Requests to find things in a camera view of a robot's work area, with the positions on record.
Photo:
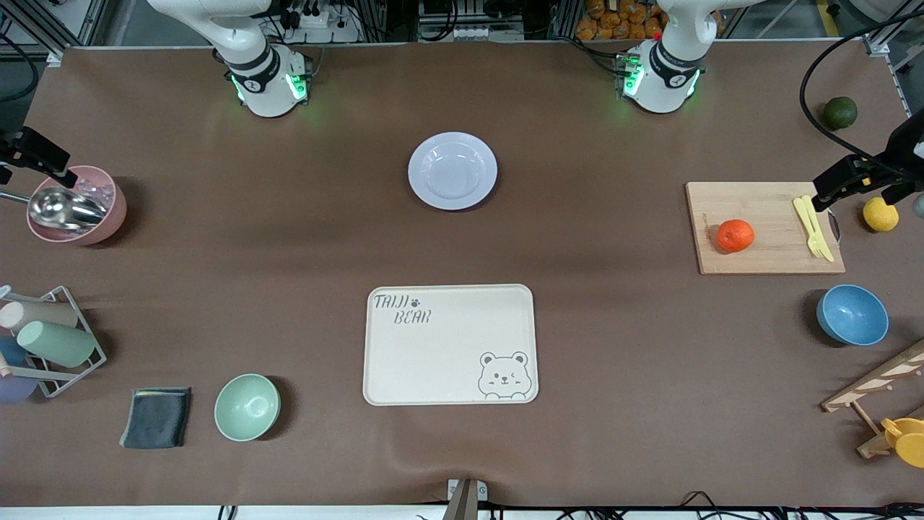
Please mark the pale green bowl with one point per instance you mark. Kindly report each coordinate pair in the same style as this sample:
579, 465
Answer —
247, 407

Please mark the blue cup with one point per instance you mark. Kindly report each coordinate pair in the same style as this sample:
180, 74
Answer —
11, 352

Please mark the dark green lime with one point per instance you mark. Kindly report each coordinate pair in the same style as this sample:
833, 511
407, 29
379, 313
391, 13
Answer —
841, 113

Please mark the yellow lemon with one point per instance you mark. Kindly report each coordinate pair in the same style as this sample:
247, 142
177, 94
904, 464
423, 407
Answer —
882, 215

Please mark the wooden rack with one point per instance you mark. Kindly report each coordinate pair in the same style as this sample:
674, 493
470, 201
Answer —
873, 383

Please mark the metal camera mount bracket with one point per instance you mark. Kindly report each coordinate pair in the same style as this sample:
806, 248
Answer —
465, 498

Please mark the cream bear print tray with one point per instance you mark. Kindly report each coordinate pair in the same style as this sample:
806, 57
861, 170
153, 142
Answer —
447, 354

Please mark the metal scoop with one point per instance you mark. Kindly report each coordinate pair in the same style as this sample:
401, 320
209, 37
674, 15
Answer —
65, 208

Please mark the white round plate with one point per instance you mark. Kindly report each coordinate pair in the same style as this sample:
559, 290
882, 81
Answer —
452, 171

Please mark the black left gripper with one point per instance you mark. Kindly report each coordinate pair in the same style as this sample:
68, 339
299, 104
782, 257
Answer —
907, 149

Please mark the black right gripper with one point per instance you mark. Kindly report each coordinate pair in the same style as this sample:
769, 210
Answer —
29, 153

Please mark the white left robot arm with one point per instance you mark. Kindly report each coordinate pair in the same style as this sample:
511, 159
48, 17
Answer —
660, 79

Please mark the purple cup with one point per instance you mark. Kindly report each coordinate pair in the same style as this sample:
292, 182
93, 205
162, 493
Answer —
14, 390

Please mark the beige cup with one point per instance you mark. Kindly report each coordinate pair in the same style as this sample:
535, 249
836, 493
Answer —
43, 314

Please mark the brown table mat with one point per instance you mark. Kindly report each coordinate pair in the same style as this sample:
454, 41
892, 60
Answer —
577, 217

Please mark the pile of orange fruit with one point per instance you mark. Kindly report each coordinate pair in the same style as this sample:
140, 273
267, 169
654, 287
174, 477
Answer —
606, 22

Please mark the pink bowl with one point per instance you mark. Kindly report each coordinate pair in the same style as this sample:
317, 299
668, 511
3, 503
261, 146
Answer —
108, 217

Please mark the white power strip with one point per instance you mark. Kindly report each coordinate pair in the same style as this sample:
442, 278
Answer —
317, 20

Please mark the blue bowl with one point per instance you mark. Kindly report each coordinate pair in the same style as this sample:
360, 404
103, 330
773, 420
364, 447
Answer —
852, 315

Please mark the wooden cutting board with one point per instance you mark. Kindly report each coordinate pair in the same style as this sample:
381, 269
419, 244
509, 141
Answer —
765, 245

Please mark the yellow plastic fork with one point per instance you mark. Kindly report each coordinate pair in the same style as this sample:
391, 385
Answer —
814, 242

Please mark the yellow cup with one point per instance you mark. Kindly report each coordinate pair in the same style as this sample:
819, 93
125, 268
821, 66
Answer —
908, 442

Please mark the pale green cup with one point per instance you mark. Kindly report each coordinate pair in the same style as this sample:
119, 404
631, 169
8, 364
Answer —
58, 344

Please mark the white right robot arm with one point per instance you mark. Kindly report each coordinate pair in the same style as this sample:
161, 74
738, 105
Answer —
267, 94

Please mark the dark grey folded cloth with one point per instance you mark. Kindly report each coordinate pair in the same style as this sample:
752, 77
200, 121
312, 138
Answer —
156, 418

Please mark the yellow plastic knife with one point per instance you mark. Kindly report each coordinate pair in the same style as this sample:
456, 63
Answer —
827, 253

